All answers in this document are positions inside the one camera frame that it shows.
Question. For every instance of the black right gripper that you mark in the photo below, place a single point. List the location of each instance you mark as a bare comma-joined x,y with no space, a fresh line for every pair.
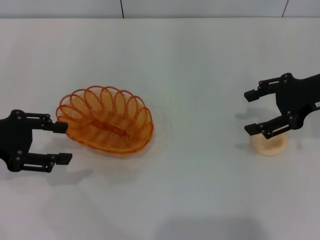
297,97

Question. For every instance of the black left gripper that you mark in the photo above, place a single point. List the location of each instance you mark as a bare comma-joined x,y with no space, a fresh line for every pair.
15,135

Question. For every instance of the round pale bread bun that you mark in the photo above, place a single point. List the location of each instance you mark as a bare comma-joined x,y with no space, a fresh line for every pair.
271,148

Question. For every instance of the orange woven plastic basket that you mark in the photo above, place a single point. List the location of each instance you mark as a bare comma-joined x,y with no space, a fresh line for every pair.
107,135

